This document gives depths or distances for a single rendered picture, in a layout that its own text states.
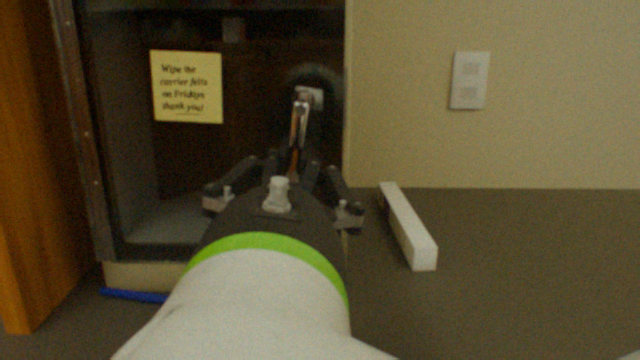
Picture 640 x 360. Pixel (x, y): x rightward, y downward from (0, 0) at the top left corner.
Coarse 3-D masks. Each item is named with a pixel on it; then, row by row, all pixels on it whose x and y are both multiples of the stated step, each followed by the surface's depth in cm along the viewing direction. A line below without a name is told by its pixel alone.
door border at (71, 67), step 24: (48, 0) 48; (72, 24) 49; (72, 48) 50; (72, 72) 50; (72, 96) 51; (72, 120) 52; (96, 168) 54; (96, 192) 55; (96, 216) 57; (96, 240) 58
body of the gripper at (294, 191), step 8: (264, 184) 32; (288, 184) 32; (248, 192) 32; (256, 192) 31; (264, 192) 30; (288, 192) 31; (296, 192) 31; (304, 192) 32; (232, 200) 35; (304, 200) 30; (312, 200) 31; (320, 208) 32; (328, 208) 36; (328, 216) 34; (336, 216) 35
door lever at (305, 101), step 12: (300, 96) 50; (312, 96) 50; (300, 108) 46; (300, 120) 47; (300, 132) 47; (300, 144) 48; (288, 156) 48; (300, 156) 48; (288, 168) 49; (300, 168) 49
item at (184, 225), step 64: (128, 0) 48; (192, 0) 48; (256, 0) 47; (320, 0) 47; (128, 64) 50; (256, 64) 50; (320, 64) 50; (128, 128) 53; (192, 128) 52; (256, 128) 52; (320, 128) 52; (128, 192) 55; (192, 192) 55; (320, 192) 55; (128, 256) 59
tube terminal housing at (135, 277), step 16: (352, 0) 48; (352, 16) 49; (352, 32) 50; (112, 272) 61; (128, 272) 61; (144, 272) 61; (160, 272) 61; (176, 272) 60; (128, 288) 62; (144, 288) 61; (160, 288) 61
